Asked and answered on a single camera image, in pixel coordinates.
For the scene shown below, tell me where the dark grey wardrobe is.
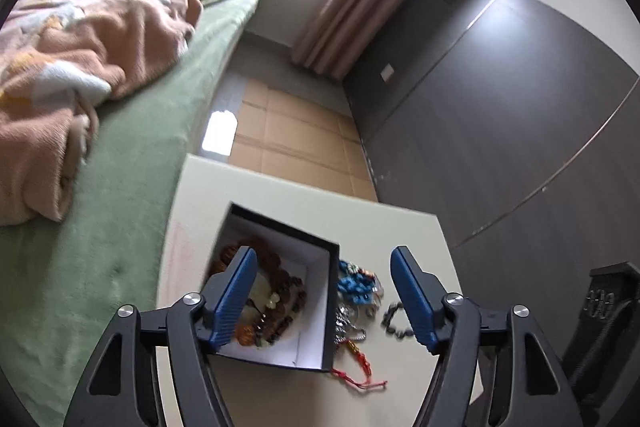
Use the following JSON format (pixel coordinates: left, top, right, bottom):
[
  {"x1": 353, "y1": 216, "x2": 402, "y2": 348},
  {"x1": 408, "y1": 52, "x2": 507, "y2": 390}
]
[{"x1": 342, "y1": 0, "x2": 640, "y2": 308}]

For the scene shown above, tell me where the silver chain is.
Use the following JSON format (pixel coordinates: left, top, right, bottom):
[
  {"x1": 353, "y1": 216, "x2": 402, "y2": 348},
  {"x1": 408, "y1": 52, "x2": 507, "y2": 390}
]
[{"x1": 333, "y1": 302, "x2": 369, "y2": 344}]

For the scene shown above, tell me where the black jewelry box white inside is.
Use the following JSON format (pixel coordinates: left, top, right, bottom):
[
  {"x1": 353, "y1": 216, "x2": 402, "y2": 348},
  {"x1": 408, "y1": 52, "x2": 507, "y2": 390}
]
[{"x1": 207, "y1": 202, "x2": 342, "y2": 374}]

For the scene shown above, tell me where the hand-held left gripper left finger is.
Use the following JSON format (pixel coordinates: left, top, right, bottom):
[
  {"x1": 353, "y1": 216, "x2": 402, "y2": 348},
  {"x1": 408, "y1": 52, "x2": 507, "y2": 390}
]
[{"x1": 62, "y1": 246, "x2": 258, "y2": 427}]

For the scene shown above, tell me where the green bed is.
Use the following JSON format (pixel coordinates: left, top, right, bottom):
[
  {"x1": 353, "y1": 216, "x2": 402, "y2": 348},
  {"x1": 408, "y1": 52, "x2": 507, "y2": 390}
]
[{"x1": 0, "y1": 0, "x2": 265, "y2": 414}]

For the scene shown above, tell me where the blue bead necklace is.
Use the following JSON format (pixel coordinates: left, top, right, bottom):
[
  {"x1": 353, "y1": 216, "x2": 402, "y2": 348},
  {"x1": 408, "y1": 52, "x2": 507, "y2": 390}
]
[{"x1": 336, "y1": 260, "x2": 379, "y2": 306}]

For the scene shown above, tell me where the flat cardboard sheet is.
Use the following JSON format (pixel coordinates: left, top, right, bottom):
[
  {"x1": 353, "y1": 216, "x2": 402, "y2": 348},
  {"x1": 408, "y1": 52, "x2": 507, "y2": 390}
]
[{"x1": 226, "y1": 77, "x2": 379, "y2": 204}]

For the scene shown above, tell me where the black device box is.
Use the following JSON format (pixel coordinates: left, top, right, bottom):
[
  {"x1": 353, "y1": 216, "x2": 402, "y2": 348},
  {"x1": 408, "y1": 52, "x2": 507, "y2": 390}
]
[{"x1": 560, "y1": 261, "x2": 640, "y2": 413}]

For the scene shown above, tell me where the brown bead bracelet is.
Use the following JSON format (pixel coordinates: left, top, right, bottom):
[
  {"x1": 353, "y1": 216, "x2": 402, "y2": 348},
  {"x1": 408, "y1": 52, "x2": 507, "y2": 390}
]
[{"x1": 210, "y1": 237, "x2": 308, "y2": 348}]

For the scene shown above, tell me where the red cord tassel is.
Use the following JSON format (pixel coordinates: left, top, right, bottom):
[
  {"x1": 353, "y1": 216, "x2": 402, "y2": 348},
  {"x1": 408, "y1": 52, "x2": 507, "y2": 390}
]
[{"x1": 329, "y1": 340, "x2": 389, "y2": 392}]

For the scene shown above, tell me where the orange fleece blanket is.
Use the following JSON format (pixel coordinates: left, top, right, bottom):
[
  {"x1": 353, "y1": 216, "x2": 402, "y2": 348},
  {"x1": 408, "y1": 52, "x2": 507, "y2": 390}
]
[{"x1": 0, "y1": 0, "x2": 204, "y2": 226}]

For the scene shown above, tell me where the black bead bracelet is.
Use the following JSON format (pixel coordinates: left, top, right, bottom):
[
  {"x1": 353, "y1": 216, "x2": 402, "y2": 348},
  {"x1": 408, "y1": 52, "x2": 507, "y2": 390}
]
[{"x1": 381, "y1": 301, "x2": 417, "y2": 339}]

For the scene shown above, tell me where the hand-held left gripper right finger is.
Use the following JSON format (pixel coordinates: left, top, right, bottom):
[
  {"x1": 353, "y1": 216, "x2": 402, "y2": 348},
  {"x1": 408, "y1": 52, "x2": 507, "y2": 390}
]
[{"x1": 390, "y1": 246, "x2": 586, "y2": 427}]

